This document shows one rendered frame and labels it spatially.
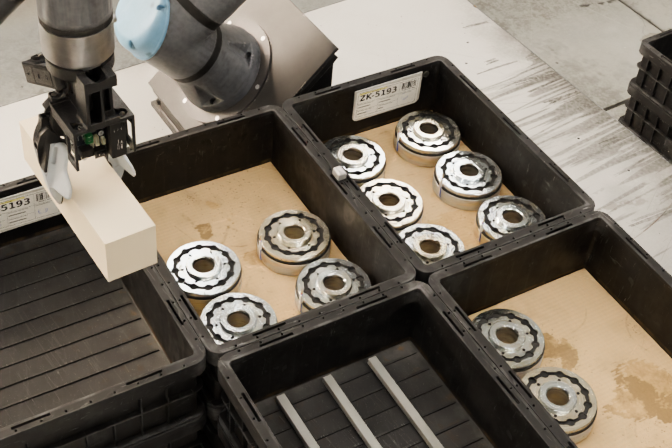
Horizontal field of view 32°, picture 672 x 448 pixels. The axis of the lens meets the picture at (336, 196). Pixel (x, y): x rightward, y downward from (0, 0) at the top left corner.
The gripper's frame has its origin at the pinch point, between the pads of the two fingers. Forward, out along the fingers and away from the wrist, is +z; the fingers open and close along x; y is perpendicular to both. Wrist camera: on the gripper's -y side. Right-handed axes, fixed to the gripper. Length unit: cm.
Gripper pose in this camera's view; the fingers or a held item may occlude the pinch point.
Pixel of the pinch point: (85, 181)
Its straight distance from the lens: 139.8
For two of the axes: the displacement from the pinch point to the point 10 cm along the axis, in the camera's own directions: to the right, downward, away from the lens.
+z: -0.7, 7.3, 6.8
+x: 8.3, -3.3, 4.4
